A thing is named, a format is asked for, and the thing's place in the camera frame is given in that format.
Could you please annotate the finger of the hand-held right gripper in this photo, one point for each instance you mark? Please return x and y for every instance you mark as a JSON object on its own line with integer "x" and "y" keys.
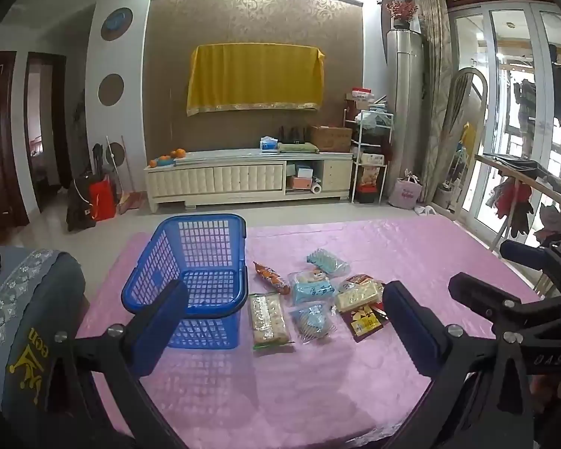
{"x": 477, "y": 290}
{"x": 528, "y": 252}

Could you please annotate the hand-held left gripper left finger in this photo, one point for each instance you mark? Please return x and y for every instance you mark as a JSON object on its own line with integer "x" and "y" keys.
{"x": 166, "y": 322}

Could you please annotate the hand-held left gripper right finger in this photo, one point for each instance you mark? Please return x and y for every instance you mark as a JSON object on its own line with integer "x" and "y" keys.
{"x": 409, "y": 327}

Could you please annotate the red and white snack bag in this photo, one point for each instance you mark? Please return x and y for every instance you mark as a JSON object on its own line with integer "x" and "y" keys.
{"x": 365, "y": 325}

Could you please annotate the round cookie packet light blue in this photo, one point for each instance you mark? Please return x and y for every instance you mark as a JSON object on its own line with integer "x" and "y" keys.
{"x": 314, "y": 322}

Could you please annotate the cracker packet with green ends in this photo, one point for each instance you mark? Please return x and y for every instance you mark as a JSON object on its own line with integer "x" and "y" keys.
{"x": 267, "y": 320}

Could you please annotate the bread packet light blue label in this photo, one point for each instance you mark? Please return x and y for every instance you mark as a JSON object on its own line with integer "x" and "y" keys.
{"x": 312, "y": 290}

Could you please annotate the blue plastic basket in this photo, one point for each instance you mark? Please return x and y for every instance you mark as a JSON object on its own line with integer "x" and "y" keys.
{"x": 201, "y": 224}

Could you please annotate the light blue striped snack packet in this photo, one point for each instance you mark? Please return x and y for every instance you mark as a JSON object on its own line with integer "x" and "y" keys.
{"x": 327, "y": 262}

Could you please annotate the orange snack packet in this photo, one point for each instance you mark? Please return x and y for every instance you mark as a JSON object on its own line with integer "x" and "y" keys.
{"x": 271, "y": 278}

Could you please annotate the person's right hand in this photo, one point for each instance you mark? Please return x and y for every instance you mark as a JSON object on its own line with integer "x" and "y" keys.
{"x": 554, "y": 390}

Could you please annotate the wooden clothes rack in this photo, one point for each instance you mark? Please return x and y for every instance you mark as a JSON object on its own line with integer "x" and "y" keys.
{"x": 519, "y": 175}

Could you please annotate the white slippers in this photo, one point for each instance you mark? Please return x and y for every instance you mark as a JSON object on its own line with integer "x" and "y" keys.
{"x": 424, "y": 210}

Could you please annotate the pink blanket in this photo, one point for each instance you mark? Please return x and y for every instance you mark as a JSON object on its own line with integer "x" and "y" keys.
{"x": 308, "y": 393}

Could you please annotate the pink tote bag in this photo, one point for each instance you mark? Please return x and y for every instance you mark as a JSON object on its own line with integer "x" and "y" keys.
{"x": 406, "y": 192}

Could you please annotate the broom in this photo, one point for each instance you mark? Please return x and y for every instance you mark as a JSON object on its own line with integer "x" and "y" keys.
{"x": 130, "y": 203}

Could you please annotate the black suitcase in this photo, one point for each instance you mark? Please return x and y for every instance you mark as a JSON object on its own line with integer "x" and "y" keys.
{"x": 79, "y": 206}

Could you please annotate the cream TV cabinet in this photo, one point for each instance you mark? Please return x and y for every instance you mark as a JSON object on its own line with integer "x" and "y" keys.
{"x": 215, "y": 180}

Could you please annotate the glass balcony door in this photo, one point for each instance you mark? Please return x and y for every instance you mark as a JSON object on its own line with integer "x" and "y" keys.
{"x": 505, "y": 103}

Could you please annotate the standing oval mirror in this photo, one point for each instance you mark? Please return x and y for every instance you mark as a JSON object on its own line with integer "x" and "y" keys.
{"x": 460, "y": 117}

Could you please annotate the blue tray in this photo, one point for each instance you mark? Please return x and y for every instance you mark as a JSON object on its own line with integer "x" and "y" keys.
{"x": 166, "y": 161}

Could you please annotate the paper towel roll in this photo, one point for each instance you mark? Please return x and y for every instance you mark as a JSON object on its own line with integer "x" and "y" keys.
{"x": 316, "y": 188}

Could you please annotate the white metal shelf rack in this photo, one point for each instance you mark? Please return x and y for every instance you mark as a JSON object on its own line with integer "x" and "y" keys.
{"x": 354, "y": 159}

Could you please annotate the orange box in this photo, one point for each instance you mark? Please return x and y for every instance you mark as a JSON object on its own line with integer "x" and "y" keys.
{"x": 301, "y": 183}

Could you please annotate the silver tower air conditioner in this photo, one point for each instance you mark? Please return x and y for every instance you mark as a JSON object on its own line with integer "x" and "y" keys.
{"x": 404, "y": 103}

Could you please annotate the patterned curtain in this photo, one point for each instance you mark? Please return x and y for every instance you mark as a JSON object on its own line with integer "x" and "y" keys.
{"x": 434, "y": 79}

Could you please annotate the cardboard box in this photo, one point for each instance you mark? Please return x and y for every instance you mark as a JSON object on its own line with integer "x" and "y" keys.
{"x": 331, "y": 139}

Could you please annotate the blue tissue box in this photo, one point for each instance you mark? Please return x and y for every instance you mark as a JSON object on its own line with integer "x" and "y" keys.
{"x": 269, "y": 145}

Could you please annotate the green folded cloth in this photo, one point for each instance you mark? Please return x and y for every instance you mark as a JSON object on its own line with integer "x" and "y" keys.
{"x": 299, "y": 148}

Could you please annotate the dark wooden door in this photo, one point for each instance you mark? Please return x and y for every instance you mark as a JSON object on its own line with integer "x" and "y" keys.
{"x": 0, "y": 149}

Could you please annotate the yellow cloth cover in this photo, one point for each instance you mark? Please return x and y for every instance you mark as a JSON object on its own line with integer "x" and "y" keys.
{"x": 255, "y": 77}

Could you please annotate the red flower vase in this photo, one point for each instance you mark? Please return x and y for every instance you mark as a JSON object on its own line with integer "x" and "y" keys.
{"x": 401, "y": 9}

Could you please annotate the round brown wall plaque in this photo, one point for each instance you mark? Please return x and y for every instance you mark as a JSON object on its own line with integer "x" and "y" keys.
{"x": 111, "y": 89}
{"x": 117, "y": 152}

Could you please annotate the round blue wall plaque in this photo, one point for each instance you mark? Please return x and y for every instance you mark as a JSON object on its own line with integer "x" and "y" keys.
{"x": 117, "y": 23}

